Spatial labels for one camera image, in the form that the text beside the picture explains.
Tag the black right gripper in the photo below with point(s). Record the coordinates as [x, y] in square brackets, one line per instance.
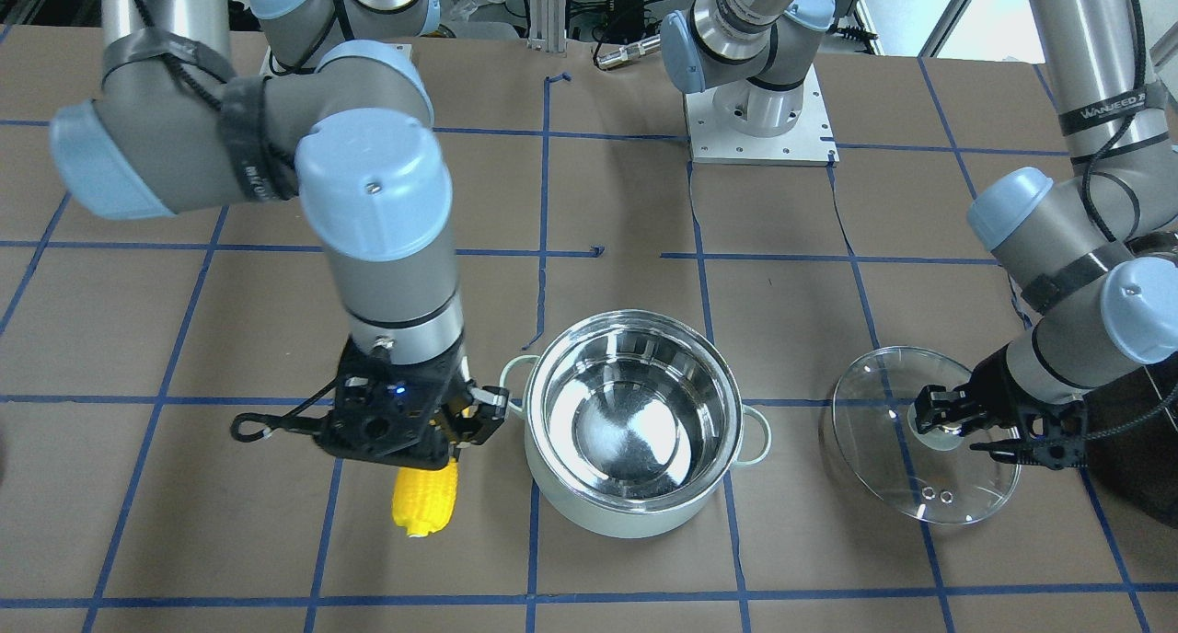
[479, 412]

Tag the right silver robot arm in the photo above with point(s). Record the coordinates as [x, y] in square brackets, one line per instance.
[343, 124]

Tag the glass pot lid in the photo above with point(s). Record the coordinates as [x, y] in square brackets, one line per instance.
[931, 476]

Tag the black rice cooker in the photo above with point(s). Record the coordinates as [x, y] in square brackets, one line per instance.
[1138, 465]

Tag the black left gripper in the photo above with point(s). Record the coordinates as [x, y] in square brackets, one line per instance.
[991, 382]

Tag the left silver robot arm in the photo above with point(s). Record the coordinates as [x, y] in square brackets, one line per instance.
[1077, 249]

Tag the pale green electric pot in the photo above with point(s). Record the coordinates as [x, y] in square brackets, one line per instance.
[632, 420]

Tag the yellow plastic corn cob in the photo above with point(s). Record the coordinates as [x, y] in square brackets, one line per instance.
[423, 502]

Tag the aluminium frame post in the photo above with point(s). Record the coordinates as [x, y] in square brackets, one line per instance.
[546, 29]

